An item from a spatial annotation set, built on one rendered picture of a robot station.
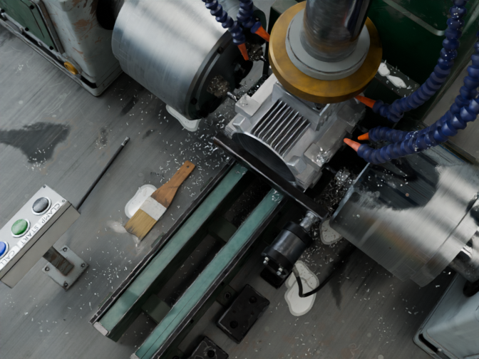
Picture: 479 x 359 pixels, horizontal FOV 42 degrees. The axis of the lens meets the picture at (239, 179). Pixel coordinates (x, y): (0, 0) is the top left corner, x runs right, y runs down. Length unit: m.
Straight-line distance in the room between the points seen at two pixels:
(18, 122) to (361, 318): 0.87
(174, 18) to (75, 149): 0.44
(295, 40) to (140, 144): 0.55
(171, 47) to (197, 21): 0.07
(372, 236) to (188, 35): 0.47
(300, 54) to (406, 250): 0.36
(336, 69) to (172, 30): 0.32
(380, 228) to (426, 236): 0.07
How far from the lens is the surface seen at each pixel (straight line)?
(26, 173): 1.45
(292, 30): 1.00
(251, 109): 1.14
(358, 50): 1.00
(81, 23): 1.27
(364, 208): 1.05
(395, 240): 1.06
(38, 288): 1.37
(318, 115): 1.07
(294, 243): 1.10
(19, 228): 1.12
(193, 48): 1.11
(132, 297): 1.21
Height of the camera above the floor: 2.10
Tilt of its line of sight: 70 degrees down
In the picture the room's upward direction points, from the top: 5 degrees clockwise
